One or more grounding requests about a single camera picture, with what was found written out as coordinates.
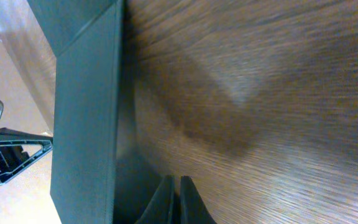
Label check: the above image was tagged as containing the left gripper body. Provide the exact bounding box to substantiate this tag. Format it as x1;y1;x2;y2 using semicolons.
0;90;54;206

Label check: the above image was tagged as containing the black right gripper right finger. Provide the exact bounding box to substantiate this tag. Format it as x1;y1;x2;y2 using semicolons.
180;176;216;224

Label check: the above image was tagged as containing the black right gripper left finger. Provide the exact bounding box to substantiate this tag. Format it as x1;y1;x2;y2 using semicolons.
135;175;175;224

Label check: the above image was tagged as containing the black box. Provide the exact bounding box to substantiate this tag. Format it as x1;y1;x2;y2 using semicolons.
29;0;124;223

